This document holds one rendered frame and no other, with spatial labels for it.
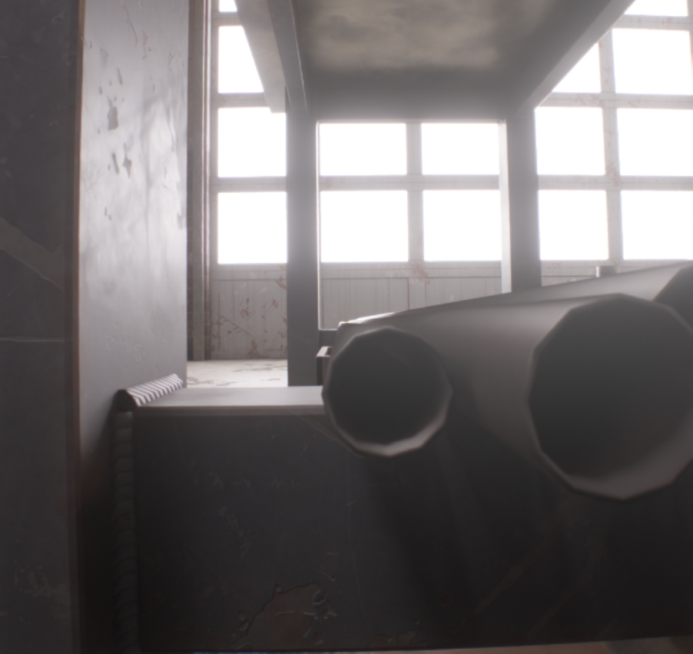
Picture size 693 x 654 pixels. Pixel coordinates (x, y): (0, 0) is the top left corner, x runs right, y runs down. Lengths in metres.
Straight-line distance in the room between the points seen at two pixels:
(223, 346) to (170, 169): 3.27
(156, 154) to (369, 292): 3.22
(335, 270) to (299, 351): 2.07
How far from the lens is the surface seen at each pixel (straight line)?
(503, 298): 0.16
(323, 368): 0.93
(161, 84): 0.18
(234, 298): 3.43
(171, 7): 0.20
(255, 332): 3.40
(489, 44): 1.31
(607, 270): 0.67
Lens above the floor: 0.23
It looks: 2 degrees up
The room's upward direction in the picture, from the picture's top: 1 degrees counter-clockwise
